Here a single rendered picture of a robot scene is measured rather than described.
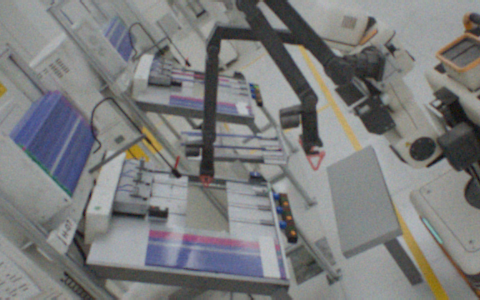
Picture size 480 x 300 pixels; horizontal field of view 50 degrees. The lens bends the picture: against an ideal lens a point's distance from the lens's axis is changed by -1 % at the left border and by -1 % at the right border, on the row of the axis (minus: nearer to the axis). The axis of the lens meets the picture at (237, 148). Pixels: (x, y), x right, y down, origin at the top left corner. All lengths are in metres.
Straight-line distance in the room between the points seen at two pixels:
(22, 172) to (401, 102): 1.36
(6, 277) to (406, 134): 1.51
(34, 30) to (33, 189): 3.39
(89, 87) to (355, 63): 1.81
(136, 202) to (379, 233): 0.94
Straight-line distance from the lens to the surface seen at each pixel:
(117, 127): 3.20
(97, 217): 1.98
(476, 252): 2.27
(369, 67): 1.73
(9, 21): 5.19
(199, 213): 3.47
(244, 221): 2.19
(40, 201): 1.88
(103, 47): 3.14
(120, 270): 1.87
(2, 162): 1.84
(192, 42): 6.66
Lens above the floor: 1.93
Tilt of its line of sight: 24 degrees down
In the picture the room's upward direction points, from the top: 38 degrees counter-clockwise
